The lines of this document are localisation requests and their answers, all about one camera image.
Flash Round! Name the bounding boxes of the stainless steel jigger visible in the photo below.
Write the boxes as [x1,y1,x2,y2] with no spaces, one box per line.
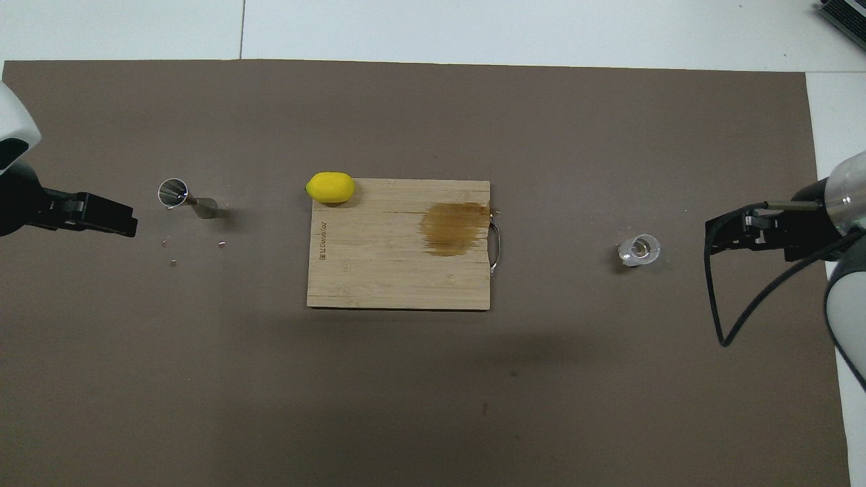
[158,178,221,220]

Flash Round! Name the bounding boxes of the brown table mat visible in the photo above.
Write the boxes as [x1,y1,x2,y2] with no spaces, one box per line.
[0,59,852,487]

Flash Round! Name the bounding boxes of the yellow lemon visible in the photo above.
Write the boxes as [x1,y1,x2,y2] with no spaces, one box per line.
[305,172,356,204]

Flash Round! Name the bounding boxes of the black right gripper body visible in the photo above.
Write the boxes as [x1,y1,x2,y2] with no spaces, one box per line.
[771,181,846,263]

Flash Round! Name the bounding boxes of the small clear glass cup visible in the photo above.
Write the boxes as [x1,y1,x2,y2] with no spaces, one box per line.
[617,233,662,268]

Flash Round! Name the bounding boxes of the bamboo cutting board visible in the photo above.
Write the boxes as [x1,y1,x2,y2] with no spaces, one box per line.
[306,179,491,311]

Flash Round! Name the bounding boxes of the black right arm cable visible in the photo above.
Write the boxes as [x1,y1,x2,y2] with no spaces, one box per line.
[704,201,866,348]

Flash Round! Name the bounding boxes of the grey ribbed device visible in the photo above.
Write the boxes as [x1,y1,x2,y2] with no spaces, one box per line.
[814,0,866,49]

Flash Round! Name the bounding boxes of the metal cutting board handle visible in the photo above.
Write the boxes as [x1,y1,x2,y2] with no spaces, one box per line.
[488,215,503,275]

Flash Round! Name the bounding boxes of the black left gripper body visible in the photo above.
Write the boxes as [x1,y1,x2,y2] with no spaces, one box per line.
[0,161,50,238]

